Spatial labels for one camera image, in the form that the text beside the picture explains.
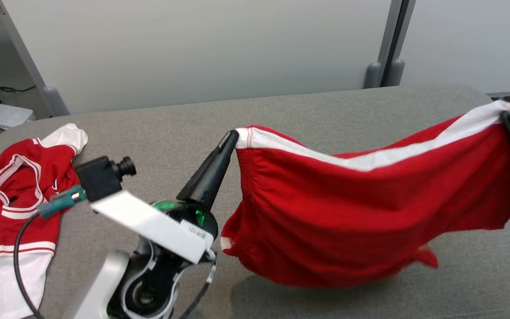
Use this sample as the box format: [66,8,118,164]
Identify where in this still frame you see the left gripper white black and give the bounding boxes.
[91,130,240,265]

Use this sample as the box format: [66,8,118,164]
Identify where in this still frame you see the red shorts white side stripe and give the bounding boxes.
[220,100,510,288]

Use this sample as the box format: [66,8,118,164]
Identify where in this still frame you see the wide white partition panel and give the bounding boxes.
[0,0,393,117]

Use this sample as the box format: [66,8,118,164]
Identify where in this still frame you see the narrow white partition panel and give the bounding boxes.
[399,0,510,99]

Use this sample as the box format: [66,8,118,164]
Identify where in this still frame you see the white power strip with adapter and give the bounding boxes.
[0,103,35,130]

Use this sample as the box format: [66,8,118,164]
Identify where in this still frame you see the grey partition post paired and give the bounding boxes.
[387,0,417,86]
[363,0,404,88]

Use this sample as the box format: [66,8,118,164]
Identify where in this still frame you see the left arm cable teal plug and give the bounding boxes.
[14,185,86,319]

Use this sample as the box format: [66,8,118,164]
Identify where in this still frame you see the single grey partition post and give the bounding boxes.
[0,0,70,118]

